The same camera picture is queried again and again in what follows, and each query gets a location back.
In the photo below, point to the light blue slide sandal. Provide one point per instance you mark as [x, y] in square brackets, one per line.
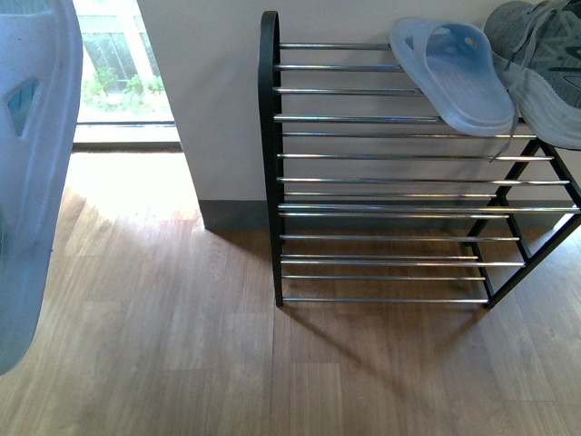
[41, 73]
[452, 64]

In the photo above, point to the black metal shoe rack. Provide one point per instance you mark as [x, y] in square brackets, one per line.
[373, 198]

